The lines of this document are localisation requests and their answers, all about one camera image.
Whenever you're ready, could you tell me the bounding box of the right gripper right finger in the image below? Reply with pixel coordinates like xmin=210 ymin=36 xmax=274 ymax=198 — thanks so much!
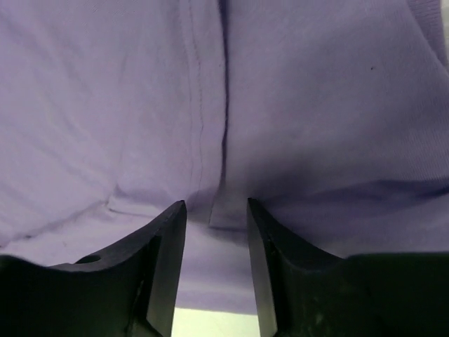
xmin=246 ymin=198 xmax=341 ymax=336

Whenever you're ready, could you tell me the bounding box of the purple t shirt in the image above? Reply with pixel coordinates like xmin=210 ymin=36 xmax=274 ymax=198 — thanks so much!
xmin=1 ymin=1 xmax=448 ymax=313

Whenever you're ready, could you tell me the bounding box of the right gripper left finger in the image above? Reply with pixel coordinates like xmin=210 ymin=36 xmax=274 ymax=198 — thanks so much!
xmin=52 ymin=201 xmax=187 ymax=336

